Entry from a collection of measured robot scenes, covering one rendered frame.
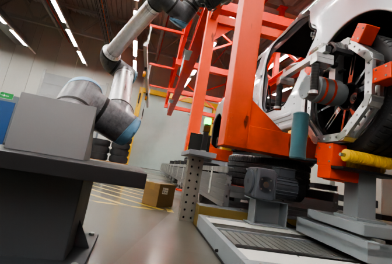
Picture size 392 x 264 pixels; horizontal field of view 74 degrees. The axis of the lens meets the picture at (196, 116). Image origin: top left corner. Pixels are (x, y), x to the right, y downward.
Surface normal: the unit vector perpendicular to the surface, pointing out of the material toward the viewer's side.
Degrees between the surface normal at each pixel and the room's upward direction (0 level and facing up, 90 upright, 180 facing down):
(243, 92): 90
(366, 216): 90
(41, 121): 90
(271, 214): 90
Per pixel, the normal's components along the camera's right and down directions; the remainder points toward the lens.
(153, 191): -0.50, -0.25
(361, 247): -0.97, -0.19
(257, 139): 0.18, -0.17
